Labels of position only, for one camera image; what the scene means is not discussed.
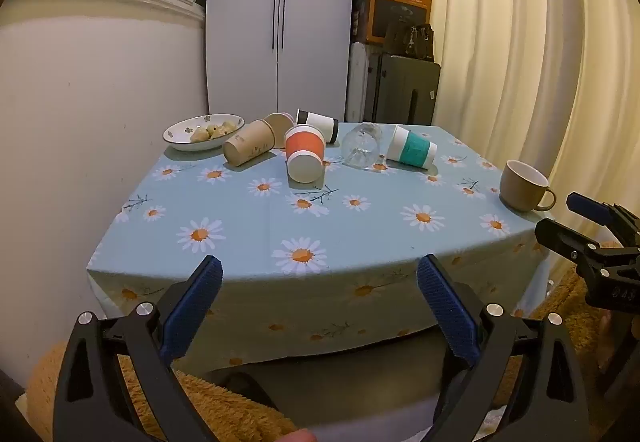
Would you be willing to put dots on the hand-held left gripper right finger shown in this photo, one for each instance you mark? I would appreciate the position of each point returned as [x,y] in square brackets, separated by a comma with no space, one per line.
[447,309]

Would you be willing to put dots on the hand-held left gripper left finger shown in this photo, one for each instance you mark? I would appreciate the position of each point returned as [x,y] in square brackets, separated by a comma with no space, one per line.
[192,309]

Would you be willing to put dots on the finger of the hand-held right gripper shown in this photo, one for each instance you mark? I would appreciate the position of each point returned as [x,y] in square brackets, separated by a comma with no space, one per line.
[562,237]
[590,208]

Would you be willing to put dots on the teal and white paper cup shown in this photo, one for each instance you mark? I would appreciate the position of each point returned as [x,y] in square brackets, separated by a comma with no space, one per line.
[412,148]

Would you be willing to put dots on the brown paper cup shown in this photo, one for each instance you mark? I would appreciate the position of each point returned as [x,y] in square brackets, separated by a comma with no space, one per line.
[247,145]
[280,125]

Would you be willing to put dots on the orange and white paper cup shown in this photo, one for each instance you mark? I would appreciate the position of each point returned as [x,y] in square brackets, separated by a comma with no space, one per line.
[305,147]

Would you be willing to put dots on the black and white paper cup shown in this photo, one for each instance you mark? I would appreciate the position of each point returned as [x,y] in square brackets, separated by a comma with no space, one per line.
[320,122]

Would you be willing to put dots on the beige ceramic mug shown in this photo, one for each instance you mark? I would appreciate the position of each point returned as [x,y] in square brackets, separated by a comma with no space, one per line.
[520,189]

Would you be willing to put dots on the brown fluffy blanket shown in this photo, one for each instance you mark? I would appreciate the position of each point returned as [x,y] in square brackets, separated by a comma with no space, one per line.
[225,404]

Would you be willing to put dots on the blue daisy tablecloth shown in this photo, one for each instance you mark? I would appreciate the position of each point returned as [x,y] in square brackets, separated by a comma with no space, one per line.
[250,222]

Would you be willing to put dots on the cream curtain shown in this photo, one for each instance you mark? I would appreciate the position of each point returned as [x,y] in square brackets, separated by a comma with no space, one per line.
[525,47]

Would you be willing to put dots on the white floral bowl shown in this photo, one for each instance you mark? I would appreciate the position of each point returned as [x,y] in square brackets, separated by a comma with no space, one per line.
[177,135]

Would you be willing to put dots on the pale food pieces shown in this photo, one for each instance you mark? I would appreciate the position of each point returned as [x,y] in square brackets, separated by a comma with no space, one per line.
[214,131]

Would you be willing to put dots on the clear glass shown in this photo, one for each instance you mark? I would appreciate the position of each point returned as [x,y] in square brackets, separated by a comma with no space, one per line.
[361,145]

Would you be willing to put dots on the grey suitcase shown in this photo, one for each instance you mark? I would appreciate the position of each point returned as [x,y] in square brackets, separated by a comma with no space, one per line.
[400,87]

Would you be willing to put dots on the dark handbag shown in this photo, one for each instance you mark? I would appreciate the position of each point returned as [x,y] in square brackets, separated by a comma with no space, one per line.
[412,40]

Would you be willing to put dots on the white wardrobe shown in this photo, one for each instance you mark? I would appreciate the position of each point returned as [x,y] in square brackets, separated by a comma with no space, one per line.
[240,22]

